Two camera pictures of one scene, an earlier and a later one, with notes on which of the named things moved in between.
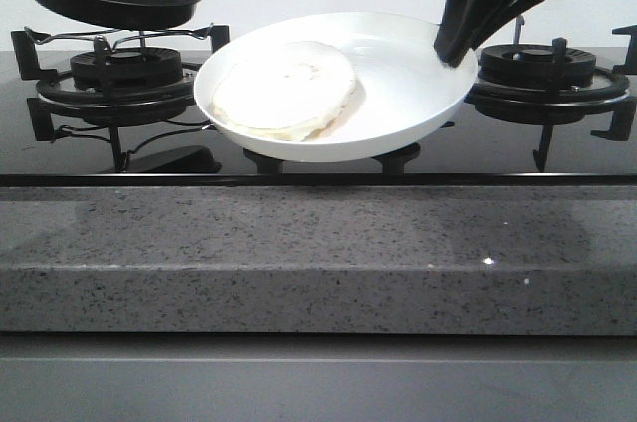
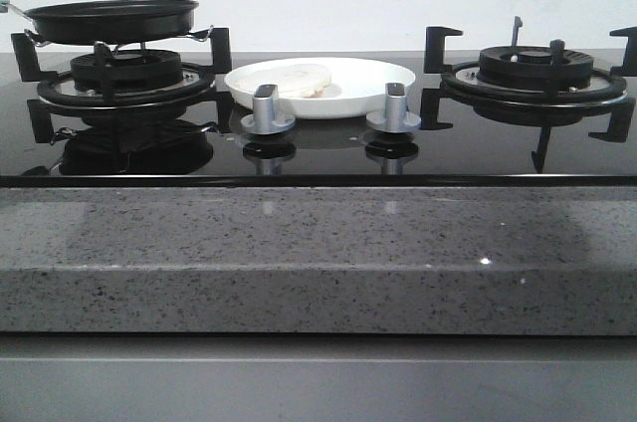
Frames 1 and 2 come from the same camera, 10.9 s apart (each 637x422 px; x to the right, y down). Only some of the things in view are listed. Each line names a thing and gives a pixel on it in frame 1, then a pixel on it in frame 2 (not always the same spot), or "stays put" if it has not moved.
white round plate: x=405 y=86 to x=358 y=88
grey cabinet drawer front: x=317 y=378 stays put
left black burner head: x=126 y=67 stays put
